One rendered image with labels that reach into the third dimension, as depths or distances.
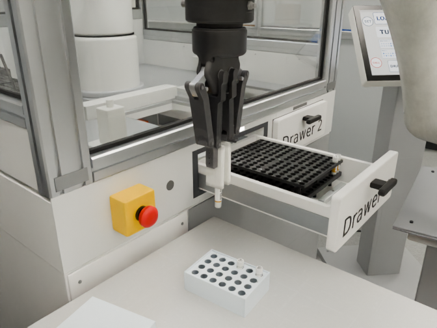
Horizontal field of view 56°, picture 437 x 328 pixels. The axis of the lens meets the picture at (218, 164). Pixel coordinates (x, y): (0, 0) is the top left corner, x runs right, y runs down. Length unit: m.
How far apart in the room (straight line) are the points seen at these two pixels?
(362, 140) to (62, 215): 2.13
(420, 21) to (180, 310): 0.70
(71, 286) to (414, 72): 0.81
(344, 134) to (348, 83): 0.31
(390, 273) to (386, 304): 1.34
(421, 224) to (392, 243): 1.01
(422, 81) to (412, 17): 0.16
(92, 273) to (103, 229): 0.08
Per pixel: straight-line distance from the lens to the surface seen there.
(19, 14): 0.64
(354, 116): 2.59
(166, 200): 0.87
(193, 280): 0.74
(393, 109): 1.76
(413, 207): 1.09
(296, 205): 0.79
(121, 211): 0.75
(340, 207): 0.73
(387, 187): 0.83
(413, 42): 0.96
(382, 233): 1.98
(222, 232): 0.92
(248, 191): 0.84
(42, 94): 0.66
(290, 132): 1.19
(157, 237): 0.89
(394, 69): 1.61
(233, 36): 0.56
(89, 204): 0.75
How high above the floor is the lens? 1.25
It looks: 23 degrees down
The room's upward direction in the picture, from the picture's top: straight up
